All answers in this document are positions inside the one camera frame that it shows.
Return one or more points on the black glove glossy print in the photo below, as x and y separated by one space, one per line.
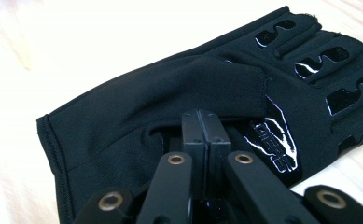
170 93

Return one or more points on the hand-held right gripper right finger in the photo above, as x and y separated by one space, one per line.
218 140

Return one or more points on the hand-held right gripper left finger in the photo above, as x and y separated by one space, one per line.
193 146

